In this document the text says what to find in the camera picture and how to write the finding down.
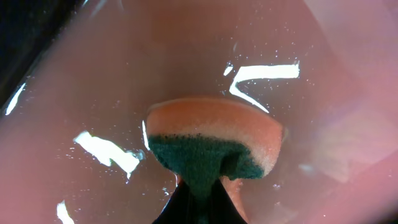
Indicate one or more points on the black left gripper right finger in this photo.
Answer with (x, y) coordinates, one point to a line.
(221, 209)

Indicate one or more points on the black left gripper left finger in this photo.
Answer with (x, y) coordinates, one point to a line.
(180, 209)

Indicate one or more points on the dark red tray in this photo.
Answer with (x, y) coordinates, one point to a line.
(73, 143)

